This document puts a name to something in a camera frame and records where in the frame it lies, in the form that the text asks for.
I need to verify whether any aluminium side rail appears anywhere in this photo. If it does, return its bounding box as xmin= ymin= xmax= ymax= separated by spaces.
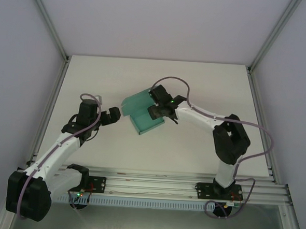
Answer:
xmin=24 ymin=56 xmax=70 ymax=171
xmin=239 ymin=68 xmax=286 ymax=185

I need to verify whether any slotted grey cable duct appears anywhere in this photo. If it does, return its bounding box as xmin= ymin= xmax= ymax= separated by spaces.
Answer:
xmin=55 ymin=193 xmax=208 ymax=212

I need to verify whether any aluminium mounting rail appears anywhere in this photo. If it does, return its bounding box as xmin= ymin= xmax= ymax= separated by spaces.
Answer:
xmin=16 ymin=160 xmax=294 ymax=207

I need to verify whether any black round grommet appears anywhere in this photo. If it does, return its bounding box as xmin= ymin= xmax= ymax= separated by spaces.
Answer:
xmin=70 ymin=200 xmax=88 ymax=211
xmin=212 ymin=202 xmax=233 ymax=220

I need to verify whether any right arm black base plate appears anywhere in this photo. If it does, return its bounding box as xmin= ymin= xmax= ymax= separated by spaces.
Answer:
xmin=196 ymin=182 xmax=243 ymax=203

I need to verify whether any left aluminium corner post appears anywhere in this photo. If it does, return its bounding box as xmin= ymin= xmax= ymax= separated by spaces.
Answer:
xmin=22 ymin=0 xmax=73 ymax=62

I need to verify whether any right aluminium side rail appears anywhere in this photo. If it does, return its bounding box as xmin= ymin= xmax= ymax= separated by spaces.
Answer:
xmin=239 ymin=68 xmax=286 ymax=185

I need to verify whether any teal paper box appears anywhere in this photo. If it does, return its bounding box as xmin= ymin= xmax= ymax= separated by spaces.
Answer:
xmin=119 ymin=85 xmax=168 ymax=137

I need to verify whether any left aluminium side rail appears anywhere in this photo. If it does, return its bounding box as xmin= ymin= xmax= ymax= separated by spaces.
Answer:
xmin=24 ymin=56 xmax=70 ymax=171

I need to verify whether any right aluminium corner post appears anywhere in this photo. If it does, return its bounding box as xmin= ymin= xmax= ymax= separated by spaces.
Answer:
xmin=247 ymin=0 xmax=303 ymax=76

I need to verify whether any aluminium corner post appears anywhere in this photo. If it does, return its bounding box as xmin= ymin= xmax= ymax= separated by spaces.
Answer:
xmin=247 ymin=0 xmax=303 ymax=76
xmin=22 ymin=0 xmax=73 ymax=62

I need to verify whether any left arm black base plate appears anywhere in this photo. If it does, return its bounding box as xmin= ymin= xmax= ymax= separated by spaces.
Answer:
xmin=85 ymin=175 xmax=107 ymax=194

